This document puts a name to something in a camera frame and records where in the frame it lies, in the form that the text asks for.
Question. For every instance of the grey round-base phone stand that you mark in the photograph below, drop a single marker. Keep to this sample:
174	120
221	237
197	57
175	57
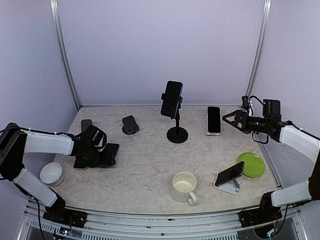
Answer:
85	123

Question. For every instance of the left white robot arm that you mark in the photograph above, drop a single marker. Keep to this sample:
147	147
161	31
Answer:
16	143

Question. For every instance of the black phone white case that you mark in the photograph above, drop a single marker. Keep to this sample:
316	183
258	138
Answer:
214	120

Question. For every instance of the black phone white edge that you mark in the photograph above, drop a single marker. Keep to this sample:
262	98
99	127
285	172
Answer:
80	165

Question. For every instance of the white ribbed mug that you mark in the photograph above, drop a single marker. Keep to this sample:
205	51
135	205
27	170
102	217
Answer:
182	188

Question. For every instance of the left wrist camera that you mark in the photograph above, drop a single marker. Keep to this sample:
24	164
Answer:
95	137

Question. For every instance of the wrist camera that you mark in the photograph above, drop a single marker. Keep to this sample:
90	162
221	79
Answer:
95	137
271	107

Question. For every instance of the black phone blue edge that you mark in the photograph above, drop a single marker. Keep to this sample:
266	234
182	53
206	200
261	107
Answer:
171	99

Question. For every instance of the purple phone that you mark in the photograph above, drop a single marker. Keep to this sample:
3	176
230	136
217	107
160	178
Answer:
230	174

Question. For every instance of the front aluminium rail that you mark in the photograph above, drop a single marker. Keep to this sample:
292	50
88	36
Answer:
101	225

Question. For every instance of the tall black clamp stand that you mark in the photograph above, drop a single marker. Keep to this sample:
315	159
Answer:
177	134

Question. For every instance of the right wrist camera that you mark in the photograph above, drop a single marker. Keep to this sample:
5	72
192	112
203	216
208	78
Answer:
271	107

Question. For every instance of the aluminium frame post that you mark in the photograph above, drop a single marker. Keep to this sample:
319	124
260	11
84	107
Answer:
260	45
63	52

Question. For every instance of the left aluminium frame post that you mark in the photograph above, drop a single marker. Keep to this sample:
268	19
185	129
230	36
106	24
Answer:
63	52

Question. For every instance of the white bowl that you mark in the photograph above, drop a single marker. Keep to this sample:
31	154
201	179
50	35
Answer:
52	174

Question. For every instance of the right aluminium frame post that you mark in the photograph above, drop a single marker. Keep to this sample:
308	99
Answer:
260	45

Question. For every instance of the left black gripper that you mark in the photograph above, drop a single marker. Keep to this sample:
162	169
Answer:
101	163

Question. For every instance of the green plate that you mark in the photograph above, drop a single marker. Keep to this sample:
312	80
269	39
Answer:
254	165

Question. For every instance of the black phone landscape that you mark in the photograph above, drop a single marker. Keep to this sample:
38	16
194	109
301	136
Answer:
115	147

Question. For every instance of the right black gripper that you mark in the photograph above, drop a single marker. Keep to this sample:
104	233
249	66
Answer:
233	123

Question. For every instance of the white folding phone stand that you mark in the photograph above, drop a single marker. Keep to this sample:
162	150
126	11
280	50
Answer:
230	187

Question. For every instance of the dark grey phone stand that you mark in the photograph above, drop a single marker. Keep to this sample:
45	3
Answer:
130	125

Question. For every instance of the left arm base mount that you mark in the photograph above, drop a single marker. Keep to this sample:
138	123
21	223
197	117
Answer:
69	217

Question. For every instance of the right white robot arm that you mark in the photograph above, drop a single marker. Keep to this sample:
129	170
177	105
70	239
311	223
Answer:
299	144

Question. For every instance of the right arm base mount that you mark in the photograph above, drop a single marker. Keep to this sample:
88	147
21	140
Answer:
257	216

